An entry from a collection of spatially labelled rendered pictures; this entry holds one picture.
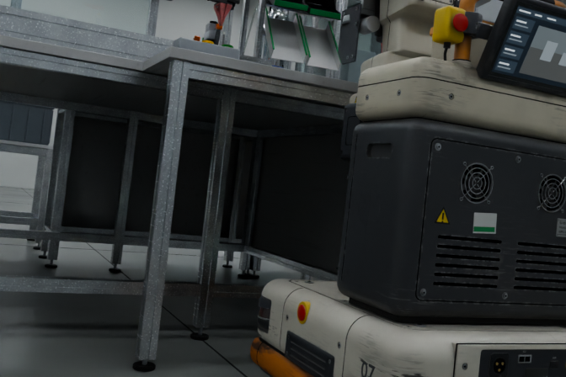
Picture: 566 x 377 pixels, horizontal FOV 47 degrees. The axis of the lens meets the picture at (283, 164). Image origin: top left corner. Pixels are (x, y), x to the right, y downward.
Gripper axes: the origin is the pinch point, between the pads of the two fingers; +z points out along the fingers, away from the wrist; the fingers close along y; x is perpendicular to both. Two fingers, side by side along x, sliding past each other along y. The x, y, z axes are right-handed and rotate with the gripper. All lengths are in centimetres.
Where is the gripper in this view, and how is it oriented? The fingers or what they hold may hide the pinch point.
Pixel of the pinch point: (221, 23)
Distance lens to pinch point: 236.0
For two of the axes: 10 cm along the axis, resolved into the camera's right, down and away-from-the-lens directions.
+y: -8.9, -1.2, -4.4
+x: 4.4, 0.1, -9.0
